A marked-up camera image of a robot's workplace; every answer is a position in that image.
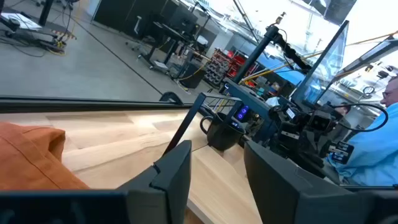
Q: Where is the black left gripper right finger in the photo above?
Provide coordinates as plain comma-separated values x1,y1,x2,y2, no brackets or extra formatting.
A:
243,140,361,224

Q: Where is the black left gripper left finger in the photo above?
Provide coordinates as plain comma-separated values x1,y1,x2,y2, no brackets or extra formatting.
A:
116,139,193,224

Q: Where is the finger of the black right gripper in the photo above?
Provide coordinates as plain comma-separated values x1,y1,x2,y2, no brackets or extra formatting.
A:
272,139,325,175
326,141,355,165

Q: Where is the person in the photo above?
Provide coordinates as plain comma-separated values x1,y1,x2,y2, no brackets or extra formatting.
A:
326,74,398,187

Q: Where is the blue panel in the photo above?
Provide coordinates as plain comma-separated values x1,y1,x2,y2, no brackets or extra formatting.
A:
257,52,307,86

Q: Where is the black mug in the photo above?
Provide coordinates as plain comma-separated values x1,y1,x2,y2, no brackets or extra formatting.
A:
199,111,246,152

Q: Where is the black pole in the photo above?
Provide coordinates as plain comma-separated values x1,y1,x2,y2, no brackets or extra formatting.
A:
233,24,280,85

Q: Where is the red parts bin rack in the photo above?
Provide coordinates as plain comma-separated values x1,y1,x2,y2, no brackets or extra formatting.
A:
203,48,259,90

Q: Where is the black box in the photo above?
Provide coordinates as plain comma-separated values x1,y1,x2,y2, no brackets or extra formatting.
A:
183,62,206,90

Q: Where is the orange cloth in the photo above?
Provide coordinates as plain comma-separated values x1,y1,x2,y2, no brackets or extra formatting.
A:
0,121,90,191

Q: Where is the black workstation desk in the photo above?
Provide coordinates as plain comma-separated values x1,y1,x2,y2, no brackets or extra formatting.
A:
136,0,212,75

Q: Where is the white board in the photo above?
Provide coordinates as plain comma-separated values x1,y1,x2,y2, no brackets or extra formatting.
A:
0,12,43,32

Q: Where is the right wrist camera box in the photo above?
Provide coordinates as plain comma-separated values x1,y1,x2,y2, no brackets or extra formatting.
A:
309,110,336,133

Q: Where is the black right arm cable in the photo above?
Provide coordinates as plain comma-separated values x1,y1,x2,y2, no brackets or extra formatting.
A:
329,102,389,133

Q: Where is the black metal table frame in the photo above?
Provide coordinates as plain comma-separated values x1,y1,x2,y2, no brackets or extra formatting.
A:
0,91,193,114

